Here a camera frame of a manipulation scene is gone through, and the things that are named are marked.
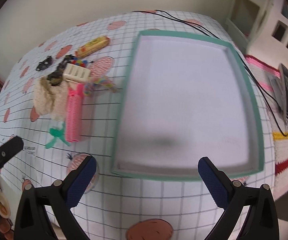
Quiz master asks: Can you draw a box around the green pipe cleaner bow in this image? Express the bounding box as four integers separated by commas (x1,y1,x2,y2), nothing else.
45,122,70,149

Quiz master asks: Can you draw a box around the pink hair roller clip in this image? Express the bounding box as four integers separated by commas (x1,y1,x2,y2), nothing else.
65,83,84,142

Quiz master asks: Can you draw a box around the black toy car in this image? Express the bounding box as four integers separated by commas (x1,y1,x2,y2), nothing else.
36,56,53,72

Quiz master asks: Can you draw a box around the cream plastic rack piece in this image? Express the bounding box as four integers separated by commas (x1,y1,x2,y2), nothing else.
62,63,90,83

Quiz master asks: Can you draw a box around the rainbow pipe cleaner loop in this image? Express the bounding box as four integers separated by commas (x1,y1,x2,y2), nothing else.
83,76,117,96

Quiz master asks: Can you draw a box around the yellow snack cracker packet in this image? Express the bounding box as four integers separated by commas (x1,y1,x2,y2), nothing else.
75,36,110,59

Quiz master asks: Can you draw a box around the pink yellow crochet mat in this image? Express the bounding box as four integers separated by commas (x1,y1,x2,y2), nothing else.
244,55,288,200

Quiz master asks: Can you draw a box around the grey phone stand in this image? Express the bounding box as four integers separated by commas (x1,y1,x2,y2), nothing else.
269,76,284,113

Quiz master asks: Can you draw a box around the smartphone on stand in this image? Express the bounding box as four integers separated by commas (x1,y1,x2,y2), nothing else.
279,63,288,123

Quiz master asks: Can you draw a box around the teal rimmed white tray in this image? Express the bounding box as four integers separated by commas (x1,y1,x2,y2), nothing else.
111,30,265,181

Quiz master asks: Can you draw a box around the white cutout shelf unit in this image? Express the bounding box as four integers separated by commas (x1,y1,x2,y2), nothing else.
225,0,288,68

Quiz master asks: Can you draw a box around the black cable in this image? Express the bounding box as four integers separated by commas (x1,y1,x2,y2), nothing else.
156,9,284,116
132,10,288,138

